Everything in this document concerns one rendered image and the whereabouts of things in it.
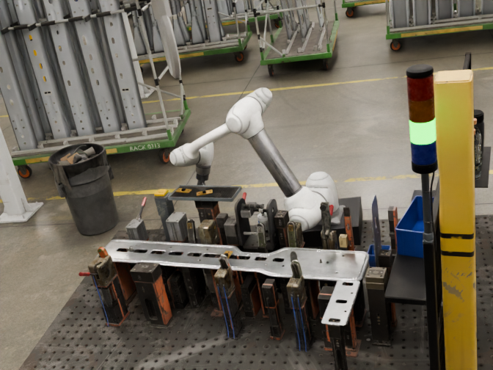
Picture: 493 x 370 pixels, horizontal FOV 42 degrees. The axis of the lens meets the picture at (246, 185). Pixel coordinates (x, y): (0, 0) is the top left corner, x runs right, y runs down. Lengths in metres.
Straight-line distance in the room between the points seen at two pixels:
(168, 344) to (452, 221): 1.58
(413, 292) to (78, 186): 3.56
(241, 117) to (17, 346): 2.43
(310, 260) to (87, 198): 3.04
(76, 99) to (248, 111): 4.25
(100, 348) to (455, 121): 2.04
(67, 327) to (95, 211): 2.34
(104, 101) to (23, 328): 3.09
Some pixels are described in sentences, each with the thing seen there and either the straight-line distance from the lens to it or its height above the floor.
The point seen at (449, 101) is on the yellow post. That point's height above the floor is 1.94.
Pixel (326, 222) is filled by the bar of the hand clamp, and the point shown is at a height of 1.12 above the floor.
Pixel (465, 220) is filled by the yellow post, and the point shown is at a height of 1.56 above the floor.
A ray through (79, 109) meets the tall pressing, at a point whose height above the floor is 0.61.
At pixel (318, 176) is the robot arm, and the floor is 1.09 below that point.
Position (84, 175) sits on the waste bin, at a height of 0.60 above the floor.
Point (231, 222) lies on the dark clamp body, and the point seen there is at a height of 1.08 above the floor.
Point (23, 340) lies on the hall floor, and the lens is 4.78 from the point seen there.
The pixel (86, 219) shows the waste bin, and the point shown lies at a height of 0.18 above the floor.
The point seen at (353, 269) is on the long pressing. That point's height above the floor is 1.00.
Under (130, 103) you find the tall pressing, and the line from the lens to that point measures 7.07.
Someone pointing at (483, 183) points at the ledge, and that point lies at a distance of 2.52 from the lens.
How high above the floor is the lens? 2.60
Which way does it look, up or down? 26 degrees down
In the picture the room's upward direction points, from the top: 11 degrees counter-clockwise
